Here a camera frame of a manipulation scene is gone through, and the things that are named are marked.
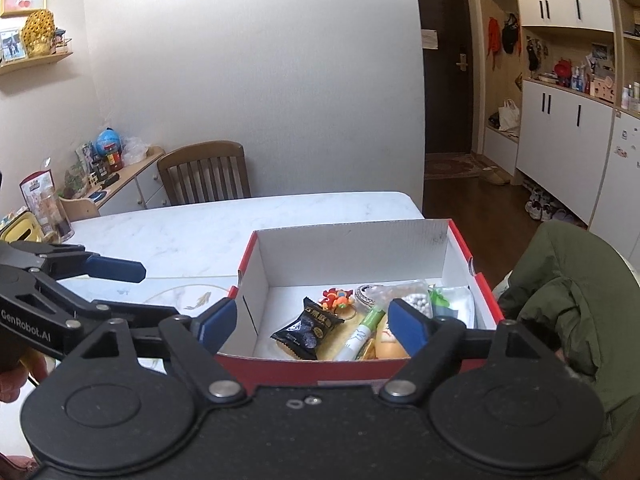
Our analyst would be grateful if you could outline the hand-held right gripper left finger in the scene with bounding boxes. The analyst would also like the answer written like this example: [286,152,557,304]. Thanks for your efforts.
[75,298,249,404]

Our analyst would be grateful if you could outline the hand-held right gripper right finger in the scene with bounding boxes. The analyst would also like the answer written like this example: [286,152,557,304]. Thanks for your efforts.
[380,298,557,405]

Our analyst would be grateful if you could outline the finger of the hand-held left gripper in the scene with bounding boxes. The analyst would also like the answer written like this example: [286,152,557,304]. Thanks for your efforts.
[54,284,182,333]
[9,242,147,284]

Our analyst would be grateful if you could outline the orange plush toy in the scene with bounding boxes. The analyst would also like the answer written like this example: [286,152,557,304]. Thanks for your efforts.
[372,317,412,360]

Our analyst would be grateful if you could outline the green glue pen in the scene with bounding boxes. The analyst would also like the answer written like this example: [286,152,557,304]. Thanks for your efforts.
[332,308,387,362]

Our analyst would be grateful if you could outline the tissue pack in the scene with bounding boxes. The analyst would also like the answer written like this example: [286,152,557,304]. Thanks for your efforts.
[430,285,477,331]

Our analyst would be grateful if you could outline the red keychain toy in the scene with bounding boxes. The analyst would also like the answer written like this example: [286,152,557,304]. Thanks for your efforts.
[320,287,357,312]

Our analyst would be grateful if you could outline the black snack packet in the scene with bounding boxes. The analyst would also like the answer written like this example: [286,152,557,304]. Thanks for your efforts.
[270,296,339,362]

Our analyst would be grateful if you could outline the red cardboard box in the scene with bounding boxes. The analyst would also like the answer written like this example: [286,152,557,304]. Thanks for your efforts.
[214,217,506,387]

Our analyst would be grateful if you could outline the person's left hand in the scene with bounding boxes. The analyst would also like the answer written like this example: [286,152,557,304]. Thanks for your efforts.
[0,354,52,404]

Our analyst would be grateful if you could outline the small wooden child chair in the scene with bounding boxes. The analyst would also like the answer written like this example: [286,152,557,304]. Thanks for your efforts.
[58,194,104,222]

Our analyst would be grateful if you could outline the glass bottle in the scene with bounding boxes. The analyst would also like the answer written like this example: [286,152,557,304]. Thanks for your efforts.
[39,189,75,242]

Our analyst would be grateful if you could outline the white sideboard cabinet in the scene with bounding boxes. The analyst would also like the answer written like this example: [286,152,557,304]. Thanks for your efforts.
[92,145,169,217]

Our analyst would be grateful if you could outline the yellow and black tissue box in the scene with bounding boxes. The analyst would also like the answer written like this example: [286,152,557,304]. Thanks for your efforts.
[0,211,46,244]

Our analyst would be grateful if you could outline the potted plant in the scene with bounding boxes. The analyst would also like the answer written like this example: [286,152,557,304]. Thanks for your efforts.
[64,159,94,199]

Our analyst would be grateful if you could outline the red snack bag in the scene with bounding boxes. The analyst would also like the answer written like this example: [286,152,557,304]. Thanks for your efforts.
[19,169,56,207]

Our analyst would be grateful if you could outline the clear plastic bag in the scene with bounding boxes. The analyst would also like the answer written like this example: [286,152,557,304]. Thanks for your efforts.
[121,135,150,166]

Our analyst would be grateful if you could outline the blue globe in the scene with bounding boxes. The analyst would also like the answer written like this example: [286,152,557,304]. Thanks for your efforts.
[95,127,121,154]

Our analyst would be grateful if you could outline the door mat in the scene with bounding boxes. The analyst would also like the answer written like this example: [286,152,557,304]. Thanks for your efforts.
[423,154,494,180]

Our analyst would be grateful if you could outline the green jacket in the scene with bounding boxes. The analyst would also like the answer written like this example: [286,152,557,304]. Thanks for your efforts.
[497,219,640,462]

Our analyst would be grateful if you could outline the beige slippers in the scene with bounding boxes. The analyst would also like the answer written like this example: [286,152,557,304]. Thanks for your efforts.
[479,165,512,185]

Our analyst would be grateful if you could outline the pair of sneakers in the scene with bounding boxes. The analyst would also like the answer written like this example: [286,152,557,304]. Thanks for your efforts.
[524,186,567,222]

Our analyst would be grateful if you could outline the white tote bag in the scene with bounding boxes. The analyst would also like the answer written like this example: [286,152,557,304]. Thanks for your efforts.
[497,98,522,134]

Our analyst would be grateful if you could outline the white lower cabinet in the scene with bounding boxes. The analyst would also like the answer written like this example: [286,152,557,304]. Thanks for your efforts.
[514,78,616,229]

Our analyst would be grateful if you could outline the gold ornament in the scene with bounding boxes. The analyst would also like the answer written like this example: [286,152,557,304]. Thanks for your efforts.
[20,8,56,59]

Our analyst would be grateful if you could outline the white refrigerator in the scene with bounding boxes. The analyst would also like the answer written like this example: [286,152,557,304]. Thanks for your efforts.
[587,109,640,257]

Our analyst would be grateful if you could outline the dark entrance door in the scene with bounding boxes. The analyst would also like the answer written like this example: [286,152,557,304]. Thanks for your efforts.
[413,0,474,157]

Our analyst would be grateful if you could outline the orange hanging garment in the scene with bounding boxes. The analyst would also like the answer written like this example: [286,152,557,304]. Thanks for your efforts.
[487,16,503,72]

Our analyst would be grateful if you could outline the black hanging bag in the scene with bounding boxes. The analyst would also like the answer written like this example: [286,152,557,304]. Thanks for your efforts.
[501,12,522,56]

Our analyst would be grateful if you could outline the wooden wall shelf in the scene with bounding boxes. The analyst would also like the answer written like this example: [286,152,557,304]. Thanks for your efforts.
[0,49,75,77]

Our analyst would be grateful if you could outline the small photo frame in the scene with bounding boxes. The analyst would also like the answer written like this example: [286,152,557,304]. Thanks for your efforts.
[0,27,27,64]

